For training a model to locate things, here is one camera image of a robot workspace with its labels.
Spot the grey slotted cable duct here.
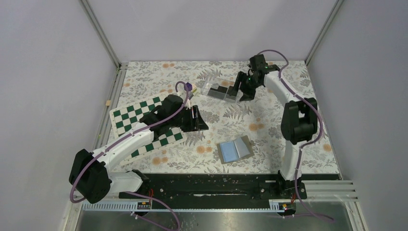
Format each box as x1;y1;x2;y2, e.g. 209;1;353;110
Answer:
82;199;296;213

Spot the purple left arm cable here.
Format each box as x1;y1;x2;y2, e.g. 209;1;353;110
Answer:
69;81;192;231

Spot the floral table cloth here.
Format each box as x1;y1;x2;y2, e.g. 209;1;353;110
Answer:
101;60;341;175

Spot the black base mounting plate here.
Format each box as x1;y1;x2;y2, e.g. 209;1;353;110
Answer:
138;173;292;209

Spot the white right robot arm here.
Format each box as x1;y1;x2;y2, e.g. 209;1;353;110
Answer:
226;52;322;200

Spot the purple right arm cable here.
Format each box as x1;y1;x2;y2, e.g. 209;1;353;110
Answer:
256;50;336;224

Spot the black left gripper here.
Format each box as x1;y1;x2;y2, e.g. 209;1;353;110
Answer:
169;105;208;132

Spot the clear acrylic card tray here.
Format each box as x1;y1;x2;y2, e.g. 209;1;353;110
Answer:
200;77;242;103

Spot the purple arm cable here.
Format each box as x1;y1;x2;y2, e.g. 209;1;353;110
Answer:
69;81;192;231
256;50;336;224

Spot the black credit card right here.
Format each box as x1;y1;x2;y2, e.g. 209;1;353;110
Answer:
224;86;238;103

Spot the green white chessboard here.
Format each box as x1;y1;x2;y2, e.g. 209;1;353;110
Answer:
109;91;188;160

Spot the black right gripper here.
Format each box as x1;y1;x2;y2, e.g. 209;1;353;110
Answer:
229;71;262;102

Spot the grey card holder wallet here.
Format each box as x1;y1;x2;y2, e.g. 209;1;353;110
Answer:
217;135;255;164

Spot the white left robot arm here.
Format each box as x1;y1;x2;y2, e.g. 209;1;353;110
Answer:
68;94;209;204

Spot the purple yellow cube stack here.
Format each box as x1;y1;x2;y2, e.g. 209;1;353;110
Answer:
186;82;197;98

